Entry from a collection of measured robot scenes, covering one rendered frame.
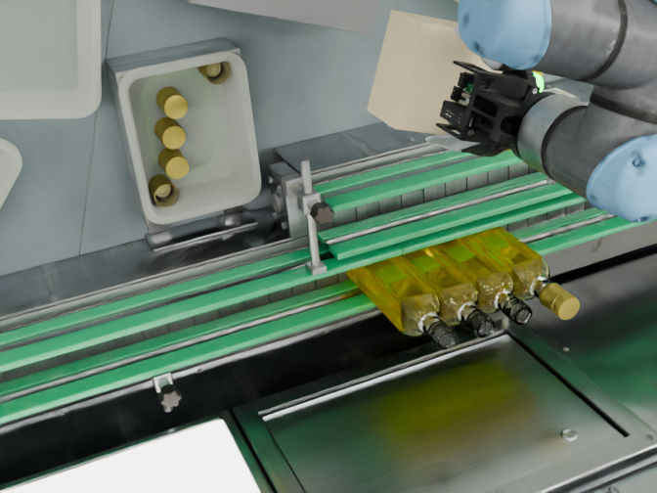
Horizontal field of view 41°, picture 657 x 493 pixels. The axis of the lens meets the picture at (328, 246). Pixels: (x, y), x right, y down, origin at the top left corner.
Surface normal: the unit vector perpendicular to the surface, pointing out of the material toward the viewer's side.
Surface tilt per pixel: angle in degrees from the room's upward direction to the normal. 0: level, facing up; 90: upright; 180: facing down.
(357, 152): 90
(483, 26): 90
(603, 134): 67
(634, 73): 30
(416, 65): 0
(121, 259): 90
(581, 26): 6
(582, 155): 90
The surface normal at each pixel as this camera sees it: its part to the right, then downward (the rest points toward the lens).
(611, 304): -0.09, -0.87
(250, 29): 0.40, 0.40
